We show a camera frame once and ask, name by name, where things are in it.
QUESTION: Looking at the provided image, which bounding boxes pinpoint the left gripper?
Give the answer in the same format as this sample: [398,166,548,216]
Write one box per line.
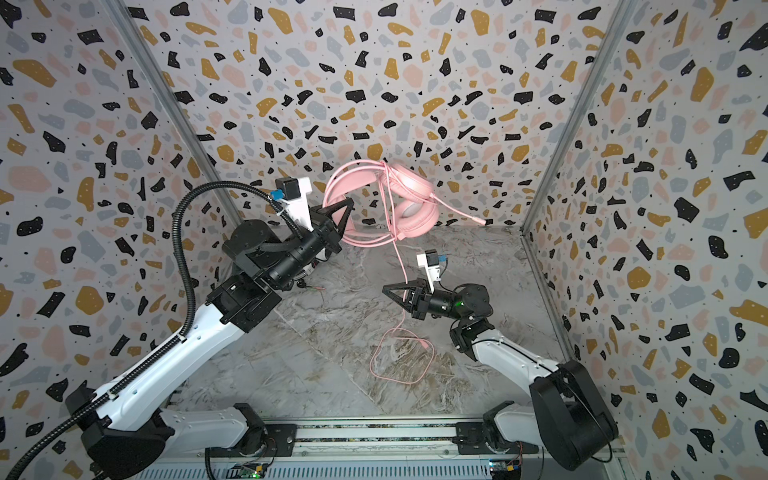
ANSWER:
[270,196,352,292]

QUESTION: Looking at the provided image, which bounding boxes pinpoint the pink headphones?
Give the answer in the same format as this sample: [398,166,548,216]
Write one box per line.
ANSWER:
[323,159,486,248]

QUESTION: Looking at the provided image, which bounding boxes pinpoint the pink headphone cable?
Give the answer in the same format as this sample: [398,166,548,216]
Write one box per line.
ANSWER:
[368,161,436,386]

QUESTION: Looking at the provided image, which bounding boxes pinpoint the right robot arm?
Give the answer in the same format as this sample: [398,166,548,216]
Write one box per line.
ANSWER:
[382,278,619,471]

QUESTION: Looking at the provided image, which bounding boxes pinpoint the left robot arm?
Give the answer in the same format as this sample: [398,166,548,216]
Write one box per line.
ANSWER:
[66,199,353,479]

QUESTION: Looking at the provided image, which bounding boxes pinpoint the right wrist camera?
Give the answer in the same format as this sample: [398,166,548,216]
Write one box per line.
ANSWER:
[416,249,448,292]

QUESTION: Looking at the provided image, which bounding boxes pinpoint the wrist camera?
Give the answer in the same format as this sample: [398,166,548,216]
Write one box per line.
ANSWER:
[416,249,448,292]
[270,177,313,231]

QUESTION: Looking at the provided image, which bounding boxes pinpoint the black corrugated cable conduit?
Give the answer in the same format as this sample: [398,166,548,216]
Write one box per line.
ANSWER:
[4,181,301,480]

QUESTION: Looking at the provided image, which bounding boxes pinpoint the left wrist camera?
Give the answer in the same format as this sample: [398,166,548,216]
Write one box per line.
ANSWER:
[270,177,313,231]

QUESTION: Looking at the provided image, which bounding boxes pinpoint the left corner aluminium post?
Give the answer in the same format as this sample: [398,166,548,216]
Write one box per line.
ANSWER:
[100,1,218,213]

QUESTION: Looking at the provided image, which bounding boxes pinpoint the corner aluminium post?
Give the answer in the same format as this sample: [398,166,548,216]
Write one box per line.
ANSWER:
[100,1,218,213]
[521,0,638,238]

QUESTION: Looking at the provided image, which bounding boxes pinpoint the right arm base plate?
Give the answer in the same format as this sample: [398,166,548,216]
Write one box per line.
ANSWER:
[452,421,539,456]

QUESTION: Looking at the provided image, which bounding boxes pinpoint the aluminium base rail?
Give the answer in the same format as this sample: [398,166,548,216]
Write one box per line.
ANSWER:
[139,417,634,479]

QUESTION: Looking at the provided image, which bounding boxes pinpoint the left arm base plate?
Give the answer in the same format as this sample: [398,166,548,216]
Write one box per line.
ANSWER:
[210,424,298,459]

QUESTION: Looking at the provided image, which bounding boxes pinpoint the right corner aluminium post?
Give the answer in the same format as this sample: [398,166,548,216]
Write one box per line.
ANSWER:
[521,0,638,238]

